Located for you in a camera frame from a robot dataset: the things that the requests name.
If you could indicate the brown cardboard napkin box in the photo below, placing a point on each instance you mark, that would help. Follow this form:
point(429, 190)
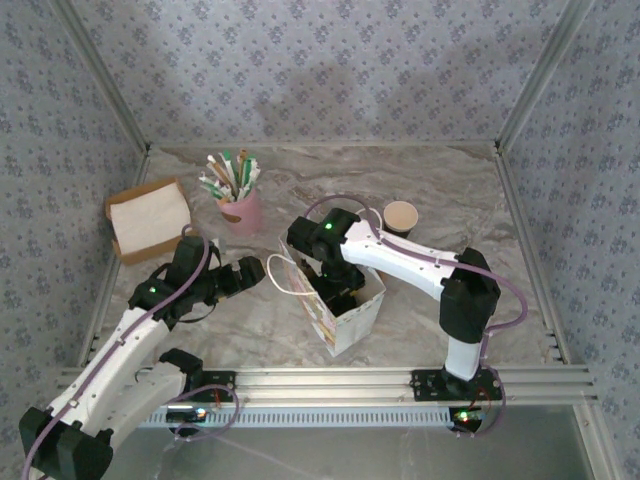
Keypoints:
point(150, 252)

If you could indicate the black paper coffee cup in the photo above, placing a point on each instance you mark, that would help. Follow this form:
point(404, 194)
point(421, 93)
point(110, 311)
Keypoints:
point(400, 215)

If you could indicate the white napkin stack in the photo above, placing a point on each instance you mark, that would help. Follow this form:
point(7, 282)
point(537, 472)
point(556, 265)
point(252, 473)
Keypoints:
point(150, 215)

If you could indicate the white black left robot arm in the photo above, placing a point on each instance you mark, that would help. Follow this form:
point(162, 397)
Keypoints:
point(115, 360)

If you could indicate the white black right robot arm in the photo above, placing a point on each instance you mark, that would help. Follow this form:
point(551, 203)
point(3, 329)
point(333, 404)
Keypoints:
point(400, 260)

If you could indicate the pink straw holder cup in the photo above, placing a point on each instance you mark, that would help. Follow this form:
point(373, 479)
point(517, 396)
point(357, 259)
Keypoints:
point(242, 210)

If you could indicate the white green wrapped straw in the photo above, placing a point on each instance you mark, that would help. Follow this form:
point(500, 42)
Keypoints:
point(252, 167)
point(210, 190)

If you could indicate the small green circuit board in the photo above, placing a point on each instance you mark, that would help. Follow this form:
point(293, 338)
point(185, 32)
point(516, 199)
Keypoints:
point(187, 415)
point(467, 417)

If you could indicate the grey metal panel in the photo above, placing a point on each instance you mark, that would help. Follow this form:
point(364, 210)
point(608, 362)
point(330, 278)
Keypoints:
point(350, 455)

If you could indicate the wide aluminium base rail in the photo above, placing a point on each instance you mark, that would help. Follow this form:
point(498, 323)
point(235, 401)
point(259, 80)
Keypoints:
point(325, 385)

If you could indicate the thin aluminium frame rail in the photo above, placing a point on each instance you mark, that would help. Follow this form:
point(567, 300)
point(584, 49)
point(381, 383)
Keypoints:
point(200, 145)

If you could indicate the aluminium frame post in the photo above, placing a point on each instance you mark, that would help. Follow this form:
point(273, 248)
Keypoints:
point(540, 75)
point(107, 75)

